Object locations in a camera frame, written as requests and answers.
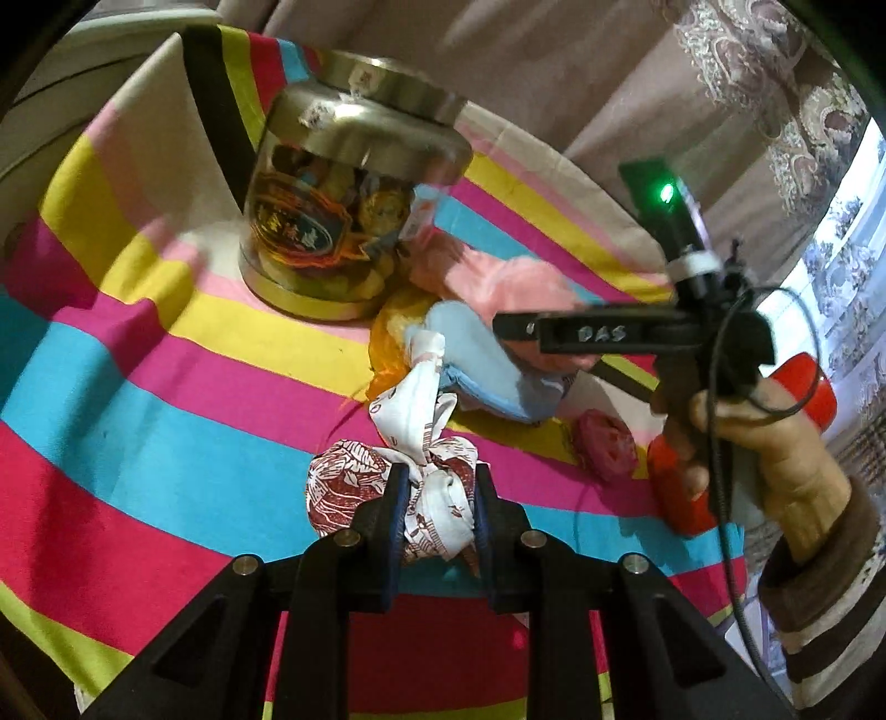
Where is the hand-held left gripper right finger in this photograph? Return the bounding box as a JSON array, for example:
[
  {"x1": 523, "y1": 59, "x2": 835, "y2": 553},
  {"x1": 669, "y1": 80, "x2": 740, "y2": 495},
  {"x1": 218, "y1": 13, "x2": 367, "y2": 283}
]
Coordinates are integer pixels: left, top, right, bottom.
[{"x1": 472, "y1": 462, "x2": 797, "y2": 720}]

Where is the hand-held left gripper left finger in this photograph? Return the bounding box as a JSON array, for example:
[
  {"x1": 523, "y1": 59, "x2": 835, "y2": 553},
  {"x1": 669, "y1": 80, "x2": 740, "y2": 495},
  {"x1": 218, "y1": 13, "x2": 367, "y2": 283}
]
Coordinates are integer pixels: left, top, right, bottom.
[{"x1": 83, "y1": 462, "x2": 411, "y2": 720}]

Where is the white red printed scarf bundle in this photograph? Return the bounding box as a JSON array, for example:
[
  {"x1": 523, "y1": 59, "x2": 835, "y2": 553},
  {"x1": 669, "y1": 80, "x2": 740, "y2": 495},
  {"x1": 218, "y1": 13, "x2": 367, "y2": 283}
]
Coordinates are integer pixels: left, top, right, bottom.
[{"x1": 306, "y1": 331, "x2": 482, "y2": 563}]

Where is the colourful striped blanket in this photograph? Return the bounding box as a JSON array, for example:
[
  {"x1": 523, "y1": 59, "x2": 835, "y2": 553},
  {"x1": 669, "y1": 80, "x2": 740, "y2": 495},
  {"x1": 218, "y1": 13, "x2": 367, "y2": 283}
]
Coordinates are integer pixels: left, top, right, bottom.
[{"x1": 0, "y1": 24, "x2": 749, "y2": 720}]

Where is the glass jar with metal lid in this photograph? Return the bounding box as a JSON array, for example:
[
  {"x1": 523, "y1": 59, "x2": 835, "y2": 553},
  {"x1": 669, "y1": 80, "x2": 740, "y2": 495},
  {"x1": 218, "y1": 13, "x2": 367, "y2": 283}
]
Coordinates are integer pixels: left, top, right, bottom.
[{"x1": 239, "y1": 50, "x2": 473, "y2": 323}]

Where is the person's right hand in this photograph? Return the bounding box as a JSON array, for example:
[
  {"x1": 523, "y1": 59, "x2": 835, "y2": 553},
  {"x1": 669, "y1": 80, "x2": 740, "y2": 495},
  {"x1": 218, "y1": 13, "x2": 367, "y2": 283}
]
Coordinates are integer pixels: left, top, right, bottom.
[{"x1": 651, "y1": 374, "x2": 852, "y2": 562}]

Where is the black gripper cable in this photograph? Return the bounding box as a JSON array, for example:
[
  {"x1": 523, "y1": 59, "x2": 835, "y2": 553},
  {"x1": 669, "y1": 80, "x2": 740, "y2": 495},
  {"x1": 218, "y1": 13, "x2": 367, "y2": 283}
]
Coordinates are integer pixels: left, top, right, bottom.
[{"x1": 692, "y1": 239, "x2": 825, "y2": 693}]

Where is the light blue cloth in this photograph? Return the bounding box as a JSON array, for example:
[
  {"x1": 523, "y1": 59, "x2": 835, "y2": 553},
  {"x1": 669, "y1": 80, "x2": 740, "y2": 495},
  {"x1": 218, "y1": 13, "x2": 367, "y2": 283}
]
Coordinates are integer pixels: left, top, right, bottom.
[{"x1": 405, "y1": 301, "x2": 579, "y2": 423}]

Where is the pink knitted glove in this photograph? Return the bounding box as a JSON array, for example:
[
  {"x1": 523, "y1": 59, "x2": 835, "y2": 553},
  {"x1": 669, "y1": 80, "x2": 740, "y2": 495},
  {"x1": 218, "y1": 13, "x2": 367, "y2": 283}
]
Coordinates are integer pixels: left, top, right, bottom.
[{"x1": 573, "y1": 408, "x2": 636, "y2": 482}]

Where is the person's right forearm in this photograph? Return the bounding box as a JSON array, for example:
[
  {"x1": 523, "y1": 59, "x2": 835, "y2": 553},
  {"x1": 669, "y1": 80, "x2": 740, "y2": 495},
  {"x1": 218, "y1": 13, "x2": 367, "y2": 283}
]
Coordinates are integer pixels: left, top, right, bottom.
[{"x1": 758, "y1": 477, "x2": 886, "y2": 711}]

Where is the red thermos bottle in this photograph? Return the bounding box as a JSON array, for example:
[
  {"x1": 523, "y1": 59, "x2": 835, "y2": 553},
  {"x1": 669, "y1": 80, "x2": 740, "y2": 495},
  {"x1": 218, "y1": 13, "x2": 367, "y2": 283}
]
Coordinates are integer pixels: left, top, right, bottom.
[{"x1": 647, "y1": 352, "x2": 838, "y2": 537}]

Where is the pink fleece cloth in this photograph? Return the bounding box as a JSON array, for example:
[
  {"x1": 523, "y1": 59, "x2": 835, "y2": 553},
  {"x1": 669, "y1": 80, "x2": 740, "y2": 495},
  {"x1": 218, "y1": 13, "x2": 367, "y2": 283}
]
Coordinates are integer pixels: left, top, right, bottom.
[{"x1": 408, "y1": 239, "x2": 606, "y2": 371}]

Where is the orange cloth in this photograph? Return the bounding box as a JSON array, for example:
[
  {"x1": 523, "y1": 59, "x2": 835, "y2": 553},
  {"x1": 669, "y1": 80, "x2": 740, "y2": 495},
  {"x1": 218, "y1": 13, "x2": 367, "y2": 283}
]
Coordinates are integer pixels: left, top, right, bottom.
[{"x1": 365, "y1": 287, "x2": 437, "y2": 403}]

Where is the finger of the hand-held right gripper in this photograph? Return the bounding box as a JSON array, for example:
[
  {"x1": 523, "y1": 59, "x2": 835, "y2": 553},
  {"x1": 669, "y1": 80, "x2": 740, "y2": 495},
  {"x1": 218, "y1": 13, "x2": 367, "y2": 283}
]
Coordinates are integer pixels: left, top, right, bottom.
[
  {"x1": 594, "y1": 356, "x2": 660, "y2": 403},
  {"x1": 493, "y1": 311, "x2": 548, "y2": 343}
]

